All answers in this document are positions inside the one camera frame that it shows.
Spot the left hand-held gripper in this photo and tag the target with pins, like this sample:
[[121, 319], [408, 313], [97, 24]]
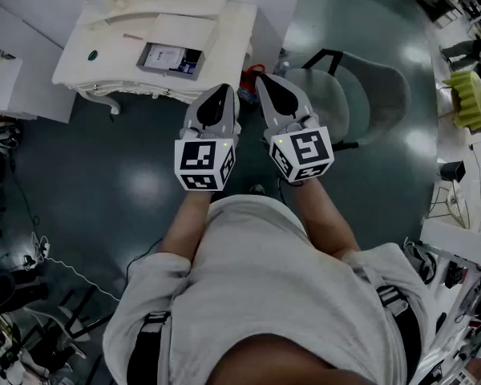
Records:
[[202, 159]]

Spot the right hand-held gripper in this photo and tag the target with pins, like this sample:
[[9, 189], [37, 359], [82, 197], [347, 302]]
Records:
[[306, 147]]

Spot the grey drawer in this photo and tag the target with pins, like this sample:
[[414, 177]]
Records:
[[146, 63]]

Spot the white ornate vanity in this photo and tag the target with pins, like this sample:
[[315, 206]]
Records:
[[108, 64]]

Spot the pink makeup stick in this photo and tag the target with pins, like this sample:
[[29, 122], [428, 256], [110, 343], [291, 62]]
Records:
[[133, 36]]

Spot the green round makeup compact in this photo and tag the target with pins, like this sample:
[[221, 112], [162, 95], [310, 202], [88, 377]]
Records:
[[93, 55]]

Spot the person's right forearm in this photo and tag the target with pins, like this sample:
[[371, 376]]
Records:
[[324, 219]]

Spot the person's left forearm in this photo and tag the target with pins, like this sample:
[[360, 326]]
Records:
[[184, 227]]

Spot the dark item in drawer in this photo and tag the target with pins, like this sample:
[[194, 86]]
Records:
[[189, 66]]

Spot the white box in drawer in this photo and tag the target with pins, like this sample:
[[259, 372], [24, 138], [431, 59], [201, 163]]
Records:
[[163, 56]]

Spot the grey office chair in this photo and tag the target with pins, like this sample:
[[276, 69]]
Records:
[[344, 98]]

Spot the person's black shoe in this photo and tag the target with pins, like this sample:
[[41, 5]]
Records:
[[257, 189]]

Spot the red bag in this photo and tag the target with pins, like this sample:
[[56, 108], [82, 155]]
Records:
[[249, 82]]

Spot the person's white shirt torso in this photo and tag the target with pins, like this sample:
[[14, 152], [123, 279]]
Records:
[[260, 279]]

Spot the small black box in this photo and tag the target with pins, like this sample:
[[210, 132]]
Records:
[[453, 171]]

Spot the white work table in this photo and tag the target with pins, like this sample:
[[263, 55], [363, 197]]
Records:
[[457, 235]]

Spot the white power strip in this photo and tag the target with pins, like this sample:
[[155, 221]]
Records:
[[42, 247]]

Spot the zebra striped object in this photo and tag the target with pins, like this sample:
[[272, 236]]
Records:
[[4, 136]]

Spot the white side cabinet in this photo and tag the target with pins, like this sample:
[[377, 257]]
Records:
[[20, 74]]

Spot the person's chin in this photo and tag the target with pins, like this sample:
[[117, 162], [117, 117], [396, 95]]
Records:
[[288, 359]]

